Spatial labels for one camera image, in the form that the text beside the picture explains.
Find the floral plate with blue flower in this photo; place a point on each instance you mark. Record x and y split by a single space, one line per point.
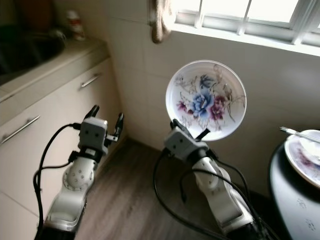
205 100

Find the cream kitchen cabinet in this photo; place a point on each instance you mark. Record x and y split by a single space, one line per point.
50 155

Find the white red bottle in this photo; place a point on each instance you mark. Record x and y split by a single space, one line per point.
75 26

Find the steel sink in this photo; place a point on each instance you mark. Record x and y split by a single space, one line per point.
25 55

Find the silver chopstick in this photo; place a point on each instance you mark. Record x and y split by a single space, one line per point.
297 132
307 136

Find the floral plate with purple print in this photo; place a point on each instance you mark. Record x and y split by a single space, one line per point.
297 165

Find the beige curtain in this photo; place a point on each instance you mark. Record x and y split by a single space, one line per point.
161 25

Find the round black table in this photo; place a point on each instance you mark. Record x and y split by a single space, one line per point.
295 210

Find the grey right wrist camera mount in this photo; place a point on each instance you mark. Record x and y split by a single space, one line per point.
182 144

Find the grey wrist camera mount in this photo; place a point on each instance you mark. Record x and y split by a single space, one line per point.
95 132
182 144

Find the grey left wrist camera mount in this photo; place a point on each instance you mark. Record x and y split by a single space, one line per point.
95 132

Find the white window frame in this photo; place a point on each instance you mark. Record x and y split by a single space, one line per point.
230 37

